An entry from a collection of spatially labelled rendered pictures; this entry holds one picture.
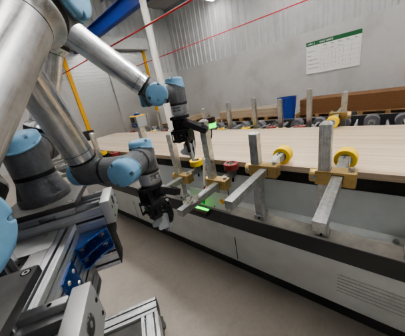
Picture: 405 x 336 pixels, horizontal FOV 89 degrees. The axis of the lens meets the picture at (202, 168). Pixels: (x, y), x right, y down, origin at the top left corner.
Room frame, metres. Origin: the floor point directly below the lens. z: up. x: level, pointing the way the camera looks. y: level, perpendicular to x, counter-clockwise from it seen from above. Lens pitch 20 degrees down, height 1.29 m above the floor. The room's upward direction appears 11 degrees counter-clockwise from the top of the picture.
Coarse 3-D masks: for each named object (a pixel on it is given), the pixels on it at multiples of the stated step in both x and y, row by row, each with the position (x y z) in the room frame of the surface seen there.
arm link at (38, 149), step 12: (24, 132) 0.67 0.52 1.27; (36, 132) 0.68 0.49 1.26; (12, 144) 0.61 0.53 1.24; (24, 144) 0.63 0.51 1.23; (36, 144) 0.65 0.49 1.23; (48, 144) 0.72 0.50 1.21; (12, 156) 0.61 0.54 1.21; (24, 156) 0.62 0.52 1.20; (36, 156) 0.64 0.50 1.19; (48, 156) 0.68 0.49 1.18; (12, 168) 0.61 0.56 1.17; (24, 168) 0.61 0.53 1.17; (36, 168) 0.63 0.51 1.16; (48, 168) 0.66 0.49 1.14
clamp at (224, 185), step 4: (208, 180) 0.95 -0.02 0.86; (212, 180) 0.94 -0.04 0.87; (216, 180) 0.92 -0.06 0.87; (220, 180) 0.91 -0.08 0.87; (224, 180) 0.91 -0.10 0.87; (228, 180) 0.92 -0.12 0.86; (208, 184) 0.96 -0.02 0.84; (220, 184) 0.91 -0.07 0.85; (224, 184) 0.89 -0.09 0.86; (228, 184) 0.91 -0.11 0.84; (220, 188) 0.91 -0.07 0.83; (224, 188) 0.89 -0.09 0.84; (228, 188) 0.91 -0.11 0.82
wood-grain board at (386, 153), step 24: (120, 144) 2.27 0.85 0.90; (216, 144) 1.50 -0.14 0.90; (240, 144) 1.38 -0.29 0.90; (264, 144) 1.27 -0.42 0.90; (288, 144) 1.18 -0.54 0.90; (312, 144) 1.10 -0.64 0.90; (336, 144) 1.03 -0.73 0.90; (360, 144) 0.97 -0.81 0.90; (384, 144) 0.91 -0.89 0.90; (288, 168) 0.87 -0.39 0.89; (360, 168) 0.72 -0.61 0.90; (384, 168) 0.68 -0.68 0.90
